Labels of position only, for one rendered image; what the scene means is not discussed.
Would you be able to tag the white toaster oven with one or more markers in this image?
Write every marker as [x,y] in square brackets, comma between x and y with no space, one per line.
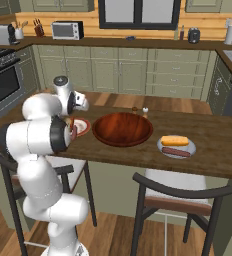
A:
[67,30]

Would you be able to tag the white utensil pot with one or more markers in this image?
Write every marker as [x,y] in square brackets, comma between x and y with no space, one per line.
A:
[19,33]

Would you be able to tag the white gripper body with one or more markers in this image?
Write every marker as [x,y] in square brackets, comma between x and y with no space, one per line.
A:
[82,102]

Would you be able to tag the green base cupboard run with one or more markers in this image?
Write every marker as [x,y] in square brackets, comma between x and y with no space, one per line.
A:
[121,70]

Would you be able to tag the small dark dish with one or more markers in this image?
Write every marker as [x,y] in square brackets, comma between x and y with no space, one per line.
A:
[131,38]

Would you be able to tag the dark bottle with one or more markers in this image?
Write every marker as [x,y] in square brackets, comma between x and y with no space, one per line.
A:
[182,33]

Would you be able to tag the green wall cupboard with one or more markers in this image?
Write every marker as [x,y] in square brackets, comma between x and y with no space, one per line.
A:
[208,5]
[63,4]

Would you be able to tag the white paper towel roll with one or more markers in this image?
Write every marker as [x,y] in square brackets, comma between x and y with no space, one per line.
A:
[231,34]

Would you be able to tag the grey coffee machine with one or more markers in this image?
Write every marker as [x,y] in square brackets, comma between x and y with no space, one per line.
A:
[1,34]

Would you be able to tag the brown pepper shaker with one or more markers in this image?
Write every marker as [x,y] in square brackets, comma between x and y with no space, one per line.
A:
[134,109]

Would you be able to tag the grey plate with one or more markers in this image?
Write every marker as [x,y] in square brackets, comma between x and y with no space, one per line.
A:
[192,147]

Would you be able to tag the brown sausage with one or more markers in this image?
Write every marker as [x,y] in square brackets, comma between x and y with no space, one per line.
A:
[74,132]
[176,152]

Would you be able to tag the black framed window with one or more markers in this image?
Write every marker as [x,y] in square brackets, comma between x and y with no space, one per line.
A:
[139,13]

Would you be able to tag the white salt shaker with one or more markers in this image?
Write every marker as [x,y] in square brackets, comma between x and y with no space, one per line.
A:
[145,111]

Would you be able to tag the steel oven with hob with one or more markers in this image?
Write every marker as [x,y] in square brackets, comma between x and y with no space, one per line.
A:
[4,81]

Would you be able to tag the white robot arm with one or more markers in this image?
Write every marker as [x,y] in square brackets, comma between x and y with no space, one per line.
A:
[38,186]

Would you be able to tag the brown knife block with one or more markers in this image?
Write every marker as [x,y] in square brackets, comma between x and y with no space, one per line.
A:
[39,29]

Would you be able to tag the dark wooden stool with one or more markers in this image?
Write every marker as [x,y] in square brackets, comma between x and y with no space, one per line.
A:
[71,173]
[184,203]

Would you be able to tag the yellow hot dog bun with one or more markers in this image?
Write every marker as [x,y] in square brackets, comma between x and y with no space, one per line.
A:
[174,140]
[68,122]

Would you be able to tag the large wooden bowl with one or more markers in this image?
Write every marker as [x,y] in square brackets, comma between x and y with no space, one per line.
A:
[122,129]

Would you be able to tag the red rimmed plate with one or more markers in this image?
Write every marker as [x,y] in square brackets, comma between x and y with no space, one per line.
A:
[83,125]

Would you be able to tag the black toaster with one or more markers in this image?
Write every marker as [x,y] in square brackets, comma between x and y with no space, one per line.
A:
[193,35]

